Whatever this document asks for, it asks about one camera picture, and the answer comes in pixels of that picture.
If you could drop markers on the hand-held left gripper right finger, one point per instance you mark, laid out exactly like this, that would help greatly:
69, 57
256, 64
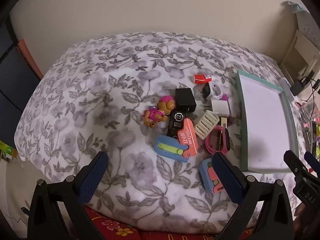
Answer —
230, 177

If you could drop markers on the grey floral blanket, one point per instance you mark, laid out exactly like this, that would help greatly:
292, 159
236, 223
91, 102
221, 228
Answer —
100, 92

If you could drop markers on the orange and blue toy knife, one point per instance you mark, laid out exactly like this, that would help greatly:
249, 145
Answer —
186, 135

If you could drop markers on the green packet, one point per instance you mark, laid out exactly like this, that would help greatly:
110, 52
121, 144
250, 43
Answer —
6, 151

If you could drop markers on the black box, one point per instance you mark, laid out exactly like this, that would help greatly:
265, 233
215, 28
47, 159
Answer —
185, 98

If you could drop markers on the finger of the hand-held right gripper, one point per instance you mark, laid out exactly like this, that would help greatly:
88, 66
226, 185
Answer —
311, 158
291, 158

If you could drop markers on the dark cabinet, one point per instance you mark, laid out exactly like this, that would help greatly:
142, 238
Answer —
12, 85

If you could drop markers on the red-brown board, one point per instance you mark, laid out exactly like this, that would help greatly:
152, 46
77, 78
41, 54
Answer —
27, 55

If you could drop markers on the black tube with round logo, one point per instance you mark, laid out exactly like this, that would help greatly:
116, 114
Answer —
176, 123

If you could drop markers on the pink smartwatch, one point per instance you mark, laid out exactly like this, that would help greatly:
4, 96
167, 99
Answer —
217, 140

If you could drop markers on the pink toy dog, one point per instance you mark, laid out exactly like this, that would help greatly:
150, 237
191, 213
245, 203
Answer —
160, 110

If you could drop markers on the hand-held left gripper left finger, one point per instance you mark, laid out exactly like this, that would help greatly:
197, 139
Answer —
95, 175

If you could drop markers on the orange bottle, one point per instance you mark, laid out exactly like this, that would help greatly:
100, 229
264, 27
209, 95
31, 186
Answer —
201, 78

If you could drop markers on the white shelf unit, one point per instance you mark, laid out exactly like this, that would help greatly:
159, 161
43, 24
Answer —
302, 52

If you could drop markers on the red floral cloth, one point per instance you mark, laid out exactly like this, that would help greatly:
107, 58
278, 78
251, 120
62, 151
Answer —
117, 227

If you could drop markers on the blue and coral toy case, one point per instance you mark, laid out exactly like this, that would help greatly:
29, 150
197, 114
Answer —
207, 175

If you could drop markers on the cream ribbed comb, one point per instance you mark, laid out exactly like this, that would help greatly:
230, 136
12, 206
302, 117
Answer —
206, 123

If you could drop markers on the green rimmed white tray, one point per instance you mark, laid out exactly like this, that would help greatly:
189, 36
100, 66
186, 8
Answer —
265, 120

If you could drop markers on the white power strip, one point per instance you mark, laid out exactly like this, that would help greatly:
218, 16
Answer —
287, 87

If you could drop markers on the black plug adapter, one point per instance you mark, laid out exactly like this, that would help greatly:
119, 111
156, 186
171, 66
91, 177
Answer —
296, 87

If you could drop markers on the white charger cube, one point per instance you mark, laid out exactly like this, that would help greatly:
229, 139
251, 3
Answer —
220, 107

